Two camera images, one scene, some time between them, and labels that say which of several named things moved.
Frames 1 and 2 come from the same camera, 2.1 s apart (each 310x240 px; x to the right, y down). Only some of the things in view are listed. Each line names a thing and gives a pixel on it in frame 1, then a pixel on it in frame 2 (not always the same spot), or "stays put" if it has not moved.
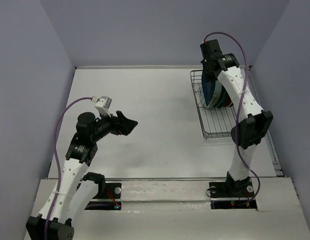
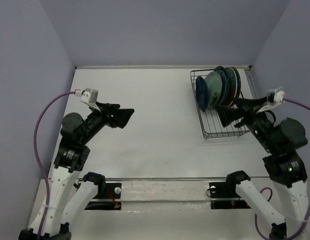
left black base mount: (113, 190) stays put
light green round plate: (216, 95) stays put
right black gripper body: (210, 76) to (259, 125)
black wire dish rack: (214, 122) stays put
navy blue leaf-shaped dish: (208, 87) to (202, 93)
